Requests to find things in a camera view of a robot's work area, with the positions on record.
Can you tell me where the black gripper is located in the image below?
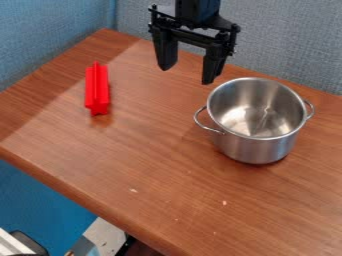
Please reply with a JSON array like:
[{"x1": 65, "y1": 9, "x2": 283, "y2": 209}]
[{"x1": 148, "y1": 3, "x2": 240, "y2": 85}]

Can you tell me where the red star-shaped block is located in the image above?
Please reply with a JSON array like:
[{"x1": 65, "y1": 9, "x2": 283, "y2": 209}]
[{"x1": 84, "y1": 61, "x2": 109, "y2": 116}]

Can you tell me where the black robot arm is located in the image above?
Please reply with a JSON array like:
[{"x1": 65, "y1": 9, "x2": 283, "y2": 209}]
[{"x1": 148, "y1": 0, "x2": 240, "y2": 85}]

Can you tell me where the stainless steel pot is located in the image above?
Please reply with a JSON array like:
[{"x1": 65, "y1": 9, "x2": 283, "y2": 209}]
[{"x1": 193, "y1": 77, "x2": 315, "y2": 164}]

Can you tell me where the white grey box under table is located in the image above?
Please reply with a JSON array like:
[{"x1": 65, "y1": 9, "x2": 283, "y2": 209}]
[{"x1": 64, "y1": 218, "x2": 125, "y2": 256}]

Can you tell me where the black white device corner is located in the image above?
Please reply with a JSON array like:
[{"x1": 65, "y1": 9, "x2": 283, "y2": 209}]
[{"x1": 0, "y1": 228, "x2": 49, "y2": 256}]

